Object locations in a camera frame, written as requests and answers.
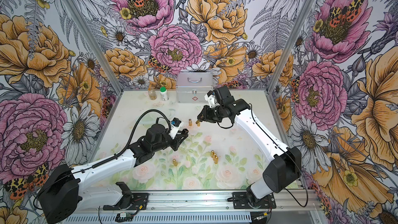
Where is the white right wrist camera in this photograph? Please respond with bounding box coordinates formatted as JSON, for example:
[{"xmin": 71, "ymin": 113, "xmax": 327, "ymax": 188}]
[{"xmin": 205, "ymin": 90, "xmax": 217, "ymax": 108}]

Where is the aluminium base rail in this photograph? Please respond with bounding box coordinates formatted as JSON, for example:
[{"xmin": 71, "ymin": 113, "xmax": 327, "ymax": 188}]
[{"xmin": 67, "ymin": 189, "xmax": 327, "ymax": 224}]

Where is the gold lipstick pair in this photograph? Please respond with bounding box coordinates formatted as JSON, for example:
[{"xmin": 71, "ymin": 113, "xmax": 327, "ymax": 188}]
[
  {"xmin": 210, "ymin": 150, "xmax": 216, "ymax": 158},
  {"xmin": 213, "ymin": 156, "xmax": 219, "ymax": 164}
]

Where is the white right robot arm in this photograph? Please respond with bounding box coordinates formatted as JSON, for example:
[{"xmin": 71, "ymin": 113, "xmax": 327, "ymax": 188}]
[{"xmin": 198, "ymin": 95, "xmax": 302, "ymax": 207}]

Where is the gold lipstick pair lower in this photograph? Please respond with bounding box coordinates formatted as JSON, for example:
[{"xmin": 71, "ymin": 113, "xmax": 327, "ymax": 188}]
[{"xmin": 213, "ymin": 156, "xmax": 219, "ymax": 164}]

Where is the white bottle green cap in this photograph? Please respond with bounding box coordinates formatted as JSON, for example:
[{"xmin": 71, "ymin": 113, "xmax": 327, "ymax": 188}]
[{"xmin": 160, "ymin": 87, "xmax": 169, "ymax": 101}]

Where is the gold lipstick pair upper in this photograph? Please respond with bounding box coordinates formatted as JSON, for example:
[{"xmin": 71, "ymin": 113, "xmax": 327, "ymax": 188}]
[{"xmin": 210, "ymin": 150, "xmax": 216, "ymax": 158}]

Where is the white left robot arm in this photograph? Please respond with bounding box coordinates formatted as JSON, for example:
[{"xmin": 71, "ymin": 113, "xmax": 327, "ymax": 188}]
[{"xmin": 37, "ymin": 123, "xmax": 189, "ymax": 224}]

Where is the silver aluminium first aid case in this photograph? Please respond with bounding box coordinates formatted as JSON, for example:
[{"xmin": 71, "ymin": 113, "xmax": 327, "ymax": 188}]
[{"xmin": 176, "ymin": 72, "xmax": 213, "ymax": 103}]

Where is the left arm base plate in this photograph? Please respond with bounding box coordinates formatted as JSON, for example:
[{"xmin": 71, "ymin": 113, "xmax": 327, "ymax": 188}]
[{"xmin": 103, "ymin": 193, "xmax": 149, "ymax": 211}]

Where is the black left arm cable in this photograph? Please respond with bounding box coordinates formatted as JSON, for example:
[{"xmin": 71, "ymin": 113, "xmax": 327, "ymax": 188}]
[{"xmin": 93, "ymin": 108, "xmax": 172, "ymax": 169}]

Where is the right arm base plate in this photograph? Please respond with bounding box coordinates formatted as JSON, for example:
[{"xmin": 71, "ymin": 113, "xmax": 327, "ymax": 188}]
[{"xmin": 228, "ymin": 191, "xmax": 276, "ymax": 210}]

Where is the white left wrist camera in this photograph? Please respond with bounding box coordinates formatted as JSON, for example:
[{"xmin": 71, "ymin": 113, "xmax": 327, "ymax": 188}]
[{"xmin": 169, "ymin": 118, "xmax": 183, "ymax": 139}]

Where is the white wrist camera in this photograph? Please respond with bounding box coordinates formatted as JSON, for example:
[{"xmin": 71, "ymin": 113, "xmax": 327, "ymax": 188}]
[
  {"xmin": 205, "ymin": 90, "xmax": 217, "ymax": 108},
  {"xmin": 169, "ymin": 118, "xmax": 183, "ymax": 139}
]

